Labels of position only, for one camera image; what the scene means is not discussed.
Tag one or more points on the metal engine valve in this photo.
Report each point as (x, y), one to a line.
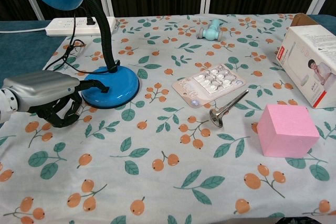
(223, 110)

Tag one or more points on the black object at edge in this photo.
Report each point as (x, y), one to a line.
(294, 220)

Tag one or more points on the white power strip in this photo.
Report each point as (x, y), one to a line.
(63, 26)

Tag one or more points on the pink foam cube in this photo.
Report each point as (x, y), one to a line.
(286, 132)

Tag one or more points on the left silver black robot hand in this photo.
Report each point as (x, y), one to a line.
(39, 87)

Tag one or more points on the blue desk lamp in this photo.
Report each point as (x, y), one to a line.
(110, 85)

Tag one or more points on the white red product box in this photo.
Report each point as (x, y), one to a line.
(309, 64)

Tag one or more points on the fruit leaf print tablecloth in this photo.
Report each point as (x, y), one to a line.
(157, 155)

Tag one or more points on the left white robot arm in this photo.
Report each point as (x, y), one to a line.
(5, 106)

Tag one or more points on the pink blister pack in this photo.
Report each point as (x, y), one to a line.
(208, 83)

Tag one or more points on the teal wheeled toy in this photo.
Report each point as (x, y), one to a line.
(211, 31)

